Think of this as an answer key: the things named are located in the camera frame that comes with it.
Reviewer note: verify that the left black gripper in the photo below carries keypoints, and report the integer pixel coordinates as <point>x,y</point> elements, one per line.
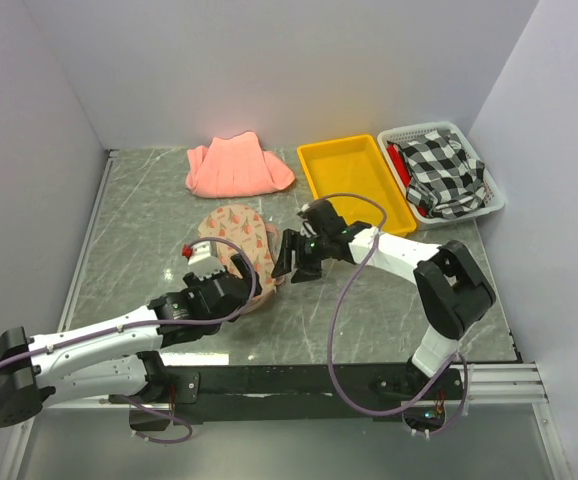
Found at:
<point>247,272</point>

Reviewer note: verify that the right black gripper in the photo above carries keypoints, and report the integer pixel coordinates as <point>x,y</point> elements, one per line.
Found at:
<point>294,240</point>

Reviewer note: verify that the pink mesh laundry bag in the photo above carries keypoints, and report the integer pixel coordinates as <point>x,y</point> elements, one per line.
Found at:
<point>260,241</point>

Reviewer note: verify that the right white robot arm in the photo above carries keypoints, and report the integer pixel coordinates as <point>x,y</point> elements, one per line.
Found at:
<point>454,291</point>

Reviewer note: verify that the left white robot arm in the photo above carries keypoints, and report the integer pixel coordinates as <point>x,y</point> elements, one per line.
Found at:
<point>121,356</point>

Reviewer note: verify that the black base beam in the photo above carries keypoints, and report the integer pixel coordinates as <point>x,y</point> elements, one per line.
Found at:
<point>199,394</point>

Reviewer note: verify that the yellow plastic tray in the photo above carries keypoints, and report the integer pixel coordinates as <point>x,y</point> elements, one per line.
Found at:
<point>354,172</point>

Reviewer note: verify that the pink pleated skirt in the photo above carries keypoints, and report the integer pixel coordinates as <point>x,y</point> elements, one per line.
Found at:
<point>236,167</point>

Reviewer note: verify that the red cloth in basket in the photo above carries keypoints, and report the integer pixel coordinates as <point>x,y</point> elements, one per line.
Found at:
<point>399,164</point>

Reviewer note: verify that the black white checkered cloth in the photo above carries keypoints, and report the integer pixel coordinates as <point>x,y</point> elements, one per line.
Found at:
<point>446,183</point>

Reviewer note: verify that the white plastic basket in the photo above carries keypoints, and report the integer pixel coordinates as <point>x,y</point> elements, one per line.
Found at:
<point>493,199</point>

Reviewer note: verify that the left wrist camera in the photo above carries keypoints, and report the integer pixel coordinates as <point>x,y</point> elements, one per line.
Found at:
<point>202,259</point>

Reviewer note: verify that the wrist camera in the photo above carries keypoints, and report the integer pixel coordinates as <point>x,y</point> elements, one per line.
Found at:
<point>202,259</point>
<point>309,220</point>

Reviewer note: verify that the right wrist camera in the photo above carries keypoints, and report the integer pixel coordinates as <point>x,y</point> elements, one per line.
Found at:
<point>309,220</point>

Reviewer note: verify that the aluminium rail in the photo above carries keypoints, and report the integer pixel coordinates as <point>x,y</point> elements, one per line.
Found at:
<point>486,384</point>

